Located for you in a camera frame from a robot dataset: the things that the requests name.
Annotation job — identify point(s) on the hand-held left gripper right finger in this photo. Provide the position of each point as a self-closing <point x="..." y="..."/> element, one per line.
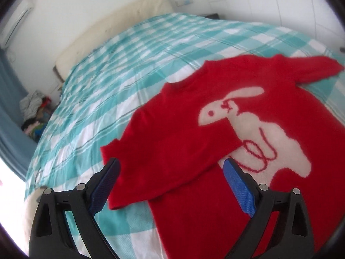
<point x="240" y="186"/>

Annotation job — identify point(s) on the cream padded headboard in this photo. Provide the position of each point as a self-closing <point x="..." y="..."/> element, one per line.
<point x="107" y="27"/>

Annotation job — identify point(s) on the cream patterned pillow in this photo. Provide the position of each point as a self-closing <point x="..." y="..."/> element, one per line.
<point x="30" y="210"/>

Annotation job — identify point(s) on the teal checked bedsheet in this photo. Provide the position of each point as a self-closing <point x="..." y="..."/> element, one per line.
<point x="121" y="72"/>

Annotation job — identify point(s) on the wall socket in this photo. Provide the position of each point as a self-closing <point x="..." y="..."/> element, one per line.
<point x="184" y="1"/>

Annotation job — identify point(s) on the white air conditioner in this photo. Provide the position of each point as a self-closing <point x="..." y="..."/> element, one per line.
<point x="14" y="21"/>

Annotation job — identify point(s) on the pile of clothes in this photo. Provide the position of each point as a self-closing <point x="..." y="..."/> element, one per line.
<point x="33" y="105"/>

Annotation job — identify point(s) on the dark bedside table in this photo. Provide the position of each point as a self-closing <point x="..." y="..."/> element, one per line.
<point x="211" y="15"/>

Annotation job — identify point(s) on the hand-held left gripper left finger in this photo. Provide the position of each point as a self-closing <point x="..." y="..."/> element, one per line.
<point x="105" y="183"/>

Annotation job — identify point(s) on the red sweater with white rabbit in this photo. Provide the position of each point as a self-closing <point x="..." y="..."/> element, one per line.
<point x="175" y="140"/>

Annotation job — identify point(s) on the blue curtain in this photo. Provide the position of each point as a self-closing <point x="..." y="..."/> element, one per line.
<point x="10" y="129"/>

